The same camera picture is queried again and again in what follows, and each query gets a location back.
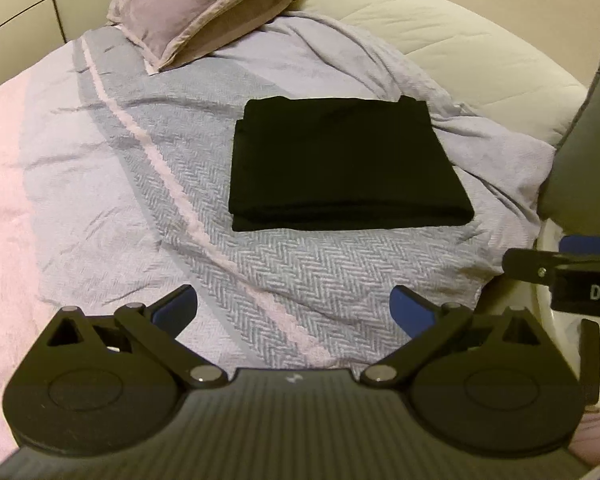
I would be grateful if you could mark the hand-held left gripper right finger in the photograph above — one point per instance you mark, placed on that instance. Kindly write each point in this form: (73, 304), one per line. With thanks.
(411, 310)

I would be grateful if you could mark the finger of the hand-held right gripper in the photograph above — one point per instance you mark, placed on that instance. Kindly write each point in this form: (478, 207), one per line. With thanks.
(587, 246)

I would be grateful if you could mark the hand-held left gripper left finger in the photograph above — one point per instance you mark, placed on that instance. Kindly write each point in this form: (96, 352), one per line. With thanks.
(172, 307)

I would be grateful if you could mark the black garment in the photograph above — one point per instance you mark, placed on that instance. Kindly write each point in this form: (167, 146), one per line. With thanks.
(345, 160)

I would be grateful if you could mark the white rounded object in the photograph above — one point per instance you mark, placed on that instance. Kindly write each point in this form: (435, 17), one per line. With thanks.
(562, 330)

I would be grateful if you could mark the grey cushion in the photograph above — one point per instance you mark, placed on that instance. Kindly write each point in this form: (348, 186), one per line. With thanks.
(587, 160)

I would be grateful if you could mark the pink and grey blanket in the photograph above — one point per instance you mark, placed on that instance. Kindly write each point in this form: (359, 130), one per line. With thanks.
(80, 185)

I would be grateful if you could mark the cream comforter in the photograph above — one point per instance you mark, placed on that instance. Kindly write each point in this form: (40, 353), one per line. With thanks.
(455, 45)

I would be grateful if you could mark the tan pillow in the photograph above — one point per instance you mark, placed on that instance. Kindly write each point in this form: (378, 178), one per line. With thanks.
(250, 15)

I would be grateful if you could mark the mauve pillow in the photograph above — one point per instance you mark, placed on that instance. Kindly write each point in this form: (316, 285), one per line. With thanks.
(180, 5)

